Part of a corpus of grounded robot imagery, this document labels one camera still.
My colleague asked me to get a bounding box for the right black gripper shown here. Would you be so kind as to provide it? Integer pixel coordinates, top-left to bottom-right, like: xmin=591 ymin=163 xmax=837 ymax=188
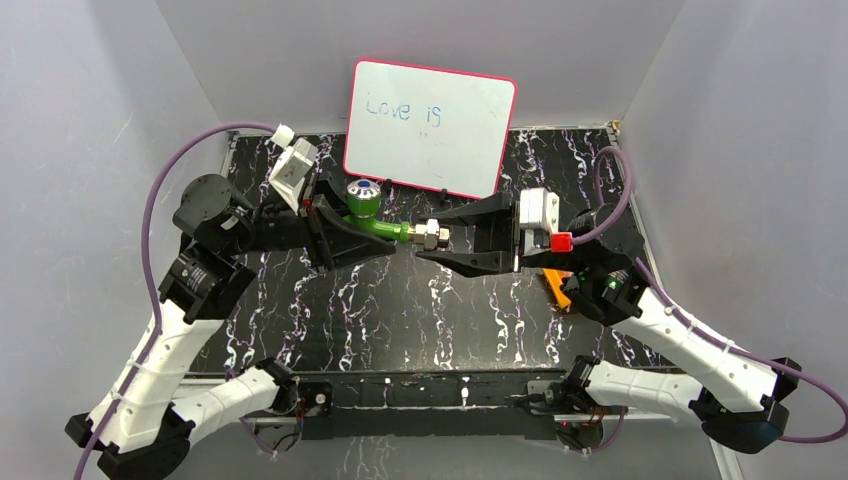
xmin=410 ymin=190 xmax=582 ymax=280

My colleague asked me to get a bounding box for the green water faucet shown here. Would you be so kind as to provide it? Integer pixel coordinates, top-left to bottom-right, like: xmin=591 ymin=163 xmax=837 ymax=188
xmin=344 ymin=178 xmax=412 ymax=243

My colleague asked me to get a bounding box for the silver hex nut fitting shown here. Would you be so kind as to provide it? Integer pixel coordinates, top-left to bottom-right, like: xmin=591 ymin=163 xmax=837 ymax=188
xmin=410 ymin=219 xmax=451 ymax=251

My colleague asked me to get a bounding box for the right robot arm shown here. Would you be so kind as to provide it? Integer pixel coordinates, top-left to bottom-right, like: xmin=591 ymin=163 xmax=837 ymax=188
xmin=421 ymin=188 xmax=796 ymax=454

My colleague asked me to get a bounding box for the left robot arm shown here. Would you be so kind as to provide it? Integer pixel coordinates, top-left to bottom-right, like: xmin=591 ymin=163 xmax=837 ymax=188
xmin=65 ymin=173 xmax=410 ymax=479

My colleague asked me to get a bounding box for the orange parts bin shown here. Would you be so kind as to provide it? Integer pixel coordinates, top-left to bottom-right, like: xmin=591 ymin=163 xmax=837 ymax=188
xmin=542 ymin=269 xmax=572 ymax=312

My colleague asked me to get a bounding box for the pink framed whiteboard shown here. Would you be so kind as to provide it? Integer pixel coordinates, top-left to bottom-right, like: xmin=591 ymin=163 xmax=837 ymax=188
xmin=343 ymin=59 xmax=517 ymax=199

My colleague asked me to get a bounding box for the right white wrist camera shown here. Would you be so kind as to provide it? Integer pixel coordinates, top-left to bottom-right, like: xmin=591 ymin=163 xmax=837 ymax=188
xmin=518 ymin=188 xmax=573 ymax=256

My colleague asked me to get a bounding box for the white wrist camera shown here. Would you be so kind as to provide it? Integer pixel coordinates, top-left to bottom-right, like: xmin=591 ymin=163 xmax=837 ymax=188
xmin=518 ymin=188 xmax=573 ymax=256
xmin=268 ymin=124 xmax=317 ymax=213

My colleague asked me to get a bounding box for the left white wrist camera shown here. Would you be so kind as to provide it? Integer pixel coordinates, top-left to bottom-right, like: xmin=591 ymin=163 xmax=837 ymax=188
xmin=268 ymin=124 xmax=317 ymax=213

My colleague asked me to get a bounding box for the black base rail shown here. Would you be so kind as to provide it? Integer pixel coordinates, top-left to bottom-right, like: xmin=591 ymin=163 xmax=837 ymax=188
xmin=299 ymin=368 xmax=565 ymax=440

